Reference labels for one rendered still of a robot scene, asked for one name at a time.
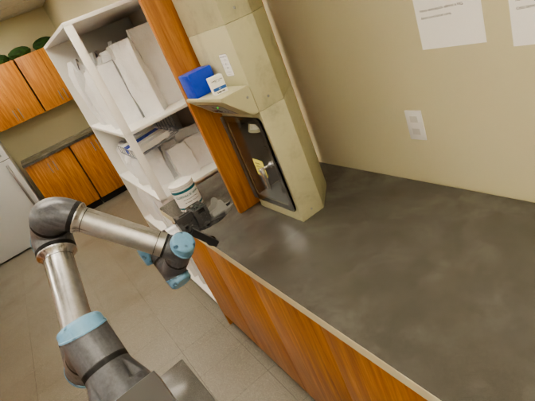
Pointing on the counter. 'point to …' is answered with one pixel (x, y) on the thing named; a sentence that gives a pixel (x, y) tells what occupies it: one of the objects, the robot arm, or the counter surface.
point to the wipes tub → (185, 192)
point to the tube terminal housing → (268, 103)
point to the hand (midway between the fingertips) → (229, 206)
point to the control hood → (230, 100)
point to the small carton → (216, 83)
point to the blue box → (197, 82)
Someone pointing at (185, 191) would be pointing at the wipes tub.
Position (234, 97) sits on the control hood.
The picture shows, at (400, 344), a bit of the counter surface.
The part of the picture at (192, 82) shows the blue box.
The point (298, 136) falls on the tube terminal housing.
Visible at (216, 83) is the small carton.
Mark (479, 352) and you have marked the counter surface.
